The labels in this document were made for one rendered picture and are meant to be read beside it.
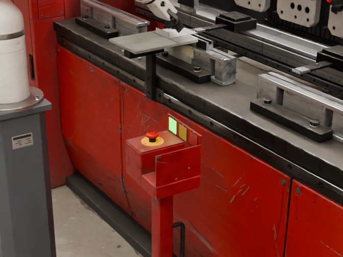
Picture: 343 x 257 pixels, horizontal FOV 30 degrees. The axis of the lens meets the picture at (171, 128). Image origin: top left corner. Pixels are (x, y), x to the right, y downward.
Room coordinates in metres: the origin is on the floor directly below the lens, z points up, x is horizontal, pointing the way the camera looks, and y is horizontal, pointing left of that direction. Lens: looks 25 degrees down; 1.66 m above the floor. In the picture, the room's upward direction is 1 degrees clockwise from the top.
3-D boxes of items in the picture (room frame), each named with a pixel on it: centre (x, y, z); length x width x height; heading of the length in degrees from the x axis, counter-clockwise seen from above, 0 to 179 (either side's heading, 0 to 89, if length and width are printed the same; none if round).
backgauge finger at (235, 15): (2.38, -0.18, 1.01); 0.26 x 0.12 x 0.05; 125
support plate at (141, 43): (2.20, 0.07, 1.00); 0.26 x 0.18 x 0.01; 125
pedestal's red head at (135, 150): (1.78, 0.03, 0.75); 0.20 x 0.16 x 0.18; 31
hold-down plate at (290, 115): (1.76, -0.35, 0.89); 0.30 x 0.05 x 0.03; 35
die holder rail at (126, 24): (2.74, 0.26, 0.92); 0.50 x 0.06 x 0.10; 35
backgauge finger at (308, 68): (1.94, -0.49, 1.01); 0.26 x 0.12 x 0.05; 125
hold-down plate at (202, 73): (2.22, -0.03, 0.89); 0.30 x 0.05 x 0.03; 35
